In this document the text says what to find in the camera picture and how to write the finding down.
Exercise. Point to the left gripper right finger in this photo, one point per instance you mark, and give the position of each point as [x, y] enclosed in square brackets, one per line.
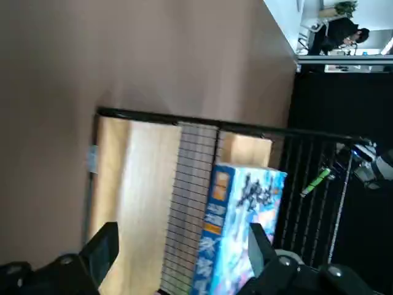
[291, 276]

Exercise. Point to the green potted plant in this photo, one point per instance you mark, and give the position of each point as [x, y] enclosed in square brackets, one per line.
[345, 6]

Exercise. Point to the person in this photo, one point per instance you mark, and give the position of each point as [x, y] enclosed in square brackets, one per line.
[334, 37]

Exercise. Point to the green marker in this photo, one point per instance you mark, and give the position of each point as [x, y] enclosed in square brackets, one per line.
[316, 182]

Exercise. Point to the blue illustrated book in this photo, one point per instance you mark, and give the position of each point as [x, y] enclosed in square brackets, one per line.
[233, 209]

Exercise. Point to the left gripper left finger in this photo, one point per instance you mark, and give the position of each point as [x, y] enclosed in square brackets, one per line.
[61, 276]

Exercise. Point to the white office chair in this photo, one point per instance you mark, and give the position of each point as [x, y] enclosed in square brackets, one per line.
[313, 26]

